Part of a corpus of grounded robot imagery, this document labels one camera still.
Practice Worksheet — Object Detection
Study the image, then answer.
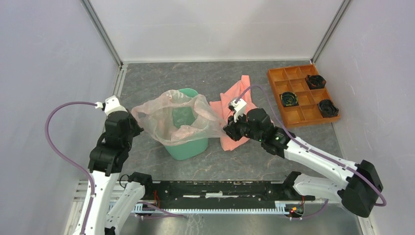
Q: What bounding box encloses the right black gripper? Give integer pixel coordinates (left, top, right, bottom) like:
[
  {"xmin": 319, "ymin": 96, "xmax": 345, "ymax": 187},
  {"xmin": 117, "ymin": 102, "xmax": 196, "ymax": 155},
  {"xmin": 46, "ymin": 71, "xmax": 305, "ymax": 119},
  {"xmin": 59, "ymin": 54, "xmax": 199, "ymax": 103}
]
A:
[{"xmin": 221, "ymin": 111, "xmax": 263, "ymax": 142}]

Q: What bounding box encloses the translucent pink plastic trash bag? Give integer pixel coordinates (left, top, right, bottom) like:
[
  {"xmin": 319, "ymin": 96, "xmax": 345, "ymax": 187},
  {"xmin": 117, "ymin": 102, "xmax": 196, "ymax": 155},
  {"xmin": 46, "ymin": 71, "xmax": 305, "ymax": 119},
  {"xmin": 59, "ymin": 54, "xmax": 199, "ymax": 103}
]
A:
[{"xmin": 131, "ymin": 90, "xmax": 225, "ymax": 146}]

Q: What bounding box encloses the green plastic trash bin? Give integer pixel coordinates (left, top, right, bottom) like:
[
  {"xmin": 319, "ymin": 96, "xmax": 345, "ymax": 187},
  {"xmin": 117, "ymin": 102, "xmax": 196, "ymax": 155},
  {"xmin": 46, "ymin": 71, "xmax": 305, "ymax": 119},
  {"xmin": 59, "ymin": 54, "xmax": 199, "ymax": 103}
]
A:
[{"xmin": 164, "ymin": 107, "xmax": 208, "ymax": 161}]

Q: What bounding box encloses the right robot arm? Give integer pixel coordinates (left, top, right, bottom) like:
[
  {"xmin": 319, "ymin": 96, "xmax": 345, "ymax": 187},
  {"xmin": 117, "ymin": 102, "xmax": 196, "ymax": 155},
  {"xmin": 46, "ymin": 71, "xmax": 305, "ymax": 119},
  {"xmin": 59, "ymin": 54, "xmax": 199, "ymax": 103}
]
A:
[{"xmin": 223, "ymin": 108, "xmax": 386, "ymax": 218}]

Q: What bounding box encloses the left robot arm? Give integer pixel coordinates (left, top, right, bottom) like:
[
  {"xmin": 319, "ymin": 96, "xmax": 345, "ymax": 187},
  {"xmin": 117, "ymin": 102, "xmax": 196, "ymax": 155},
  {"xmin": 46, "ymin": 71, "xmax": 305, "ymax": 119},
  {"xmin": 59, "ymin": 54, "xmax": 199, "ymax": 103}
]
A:
[{"xmin": 74, "ymin": 111, "xmax": 154, "ymax": 235}]

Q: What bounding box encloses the salmon pink cloth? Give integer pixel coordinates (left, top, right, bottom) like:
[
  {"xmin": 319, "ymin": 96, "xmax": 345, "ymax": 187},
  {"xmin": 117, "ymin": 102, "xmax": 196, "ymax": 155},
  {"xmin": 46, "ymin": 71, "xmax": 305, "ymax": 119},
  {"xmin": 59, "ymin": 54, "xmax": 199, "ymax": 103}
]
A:
[{"xmin": 210, "ymin": 75, "xmax": 275, "ymax": 151}]

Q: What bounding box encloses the black green bag roll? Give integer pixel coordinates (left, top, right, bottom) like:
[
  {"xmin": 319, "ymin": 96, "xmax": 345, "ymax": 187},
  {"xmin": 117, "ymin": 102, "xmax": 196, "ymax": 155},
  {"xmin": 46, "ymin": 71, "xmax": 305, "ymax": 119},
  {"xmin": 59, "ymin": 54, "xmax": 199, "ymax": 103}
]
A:
[{"xmin": 280, "ymin": 92, "xmax": 299, "ymax": 107}]

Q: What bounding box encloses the orange compartment tray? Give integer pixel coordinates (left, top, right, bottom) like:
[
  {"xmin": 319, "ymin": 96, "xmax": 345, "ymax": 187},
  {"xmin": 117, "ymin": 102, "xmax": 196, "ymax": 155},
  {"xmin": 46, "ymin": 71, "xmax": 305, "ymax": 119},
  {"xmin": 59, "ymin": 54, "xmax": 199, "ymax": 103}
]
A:
[{"xmin": 267, "ymin": 64, "xmax": 340, "ymax": 128}]

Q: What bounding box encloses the black bag roll top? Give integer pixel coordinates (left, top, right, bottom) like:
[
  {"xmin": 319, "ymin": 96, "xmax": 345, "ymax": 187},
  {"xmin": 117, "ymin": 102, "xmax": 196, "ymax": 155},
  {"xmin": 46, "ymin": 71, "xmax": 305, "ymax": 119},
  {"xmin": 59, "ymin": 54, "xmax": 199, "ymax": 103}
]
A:
[{"xmin": 305, "ymin": 75, "xmax": 326, "ymax": 90}]

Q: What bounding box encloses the black bag roll right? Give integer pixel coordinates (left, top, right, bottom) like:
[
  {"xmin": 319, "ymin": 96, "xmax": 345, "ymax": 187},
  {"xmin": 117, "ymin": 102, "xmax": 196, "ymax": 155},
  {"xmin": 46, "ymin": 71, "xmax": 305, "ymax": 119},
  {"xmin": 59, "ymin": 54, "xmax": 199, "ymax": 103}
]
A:
[{"xmin": 318, "ymin": 99, "xmax": 339, "ymax": 118}]

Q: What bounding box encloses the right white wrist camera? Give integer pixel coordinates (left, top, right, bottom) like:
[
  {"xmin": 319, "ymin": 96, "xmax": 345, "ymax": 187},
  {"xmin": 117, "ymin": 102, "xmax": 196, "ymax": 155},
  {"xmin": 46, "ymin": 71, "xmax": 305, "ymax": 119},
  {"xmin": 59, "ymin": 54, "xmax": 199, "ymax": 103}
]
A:
[{"xmin": 228, "ymin": 97, "xmax": 247, "ymax": 122}]

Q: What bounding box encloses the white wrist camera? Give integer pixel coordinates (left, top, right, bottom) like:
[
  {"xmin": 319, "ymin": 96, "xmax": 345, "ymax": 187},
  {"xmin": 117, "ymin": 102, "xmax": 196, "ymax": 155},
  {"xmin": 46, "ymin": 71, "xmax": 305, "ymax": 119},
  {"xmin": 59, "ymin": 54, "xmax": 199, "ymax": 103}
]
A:
[
  {"xmin": 95, "ymin": 95, "xmax": 127, "ymax": 116},
  {"xmin": 228, "ymin": 97, "xmax": 247, "ymax": 122}
]

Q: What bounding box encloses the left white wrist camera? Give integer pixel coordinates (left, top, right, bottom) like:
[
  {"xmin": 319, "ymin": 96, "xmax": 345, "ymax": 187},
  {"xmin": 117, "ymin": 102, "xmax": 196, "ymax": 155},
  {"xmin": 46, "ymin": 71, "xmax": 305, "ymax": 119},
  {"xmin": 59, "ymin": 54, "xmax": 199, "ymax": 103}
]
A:
[{"xmin": 95, "ymin": 95, "xmax": 127, "ymax": 116}]

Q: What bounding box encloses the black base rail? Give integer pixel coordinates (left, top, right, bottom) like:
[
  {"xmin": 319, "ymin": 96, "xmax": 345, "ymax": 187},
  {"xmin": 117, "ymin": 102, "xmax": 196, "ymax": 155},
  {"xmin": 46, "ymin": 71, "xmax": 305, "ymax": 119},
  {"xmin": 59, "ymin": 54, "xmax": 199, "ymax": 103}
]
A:
[{"xmin": 142, "ymin": 181, "xmax": 315, "ymax": 214}]

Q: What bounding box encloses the left corner aluminium post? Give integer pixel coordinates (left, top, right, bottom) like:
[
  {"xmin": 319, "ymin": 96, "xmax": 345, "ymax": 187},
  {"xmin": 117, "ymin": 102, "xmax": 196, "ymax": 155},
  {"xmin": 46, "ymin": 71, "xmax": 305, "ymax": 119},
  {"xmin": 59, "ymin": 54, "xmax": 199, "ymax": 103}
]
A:
[{"xmin": 80, "ymin": 0, "xmax": 123, "ymax": 68}]

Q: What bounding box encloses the corner aluminium post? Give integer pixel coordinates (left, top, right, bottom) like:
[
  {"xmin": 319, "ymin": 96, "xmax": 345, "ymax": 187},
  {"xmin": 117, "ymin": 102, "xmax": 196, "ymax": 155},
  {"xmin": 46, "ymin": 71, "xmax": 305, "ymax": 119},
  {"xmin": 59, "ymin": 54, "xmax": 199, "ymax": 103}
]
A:
[
  {"xmin": 310, "ymin": 0, "xmax": 352, "ymax": 64},
  {"xmin": 80, "ymin": 0, "xmax": 123, "ymax": 68}
]

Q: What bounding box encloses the right corner aluminium post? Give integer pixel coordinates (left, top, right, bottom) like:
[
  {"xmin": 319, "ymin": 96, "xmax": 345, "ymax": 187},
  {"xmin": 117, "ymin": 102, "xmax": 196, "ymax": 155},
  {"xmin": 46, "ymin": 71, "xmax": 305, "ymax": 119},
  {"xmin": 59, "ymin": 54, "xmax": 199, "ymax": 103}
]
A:
[{"xmin": 310, "ymin": 0, "xmax": 352, "ymax": 64}]

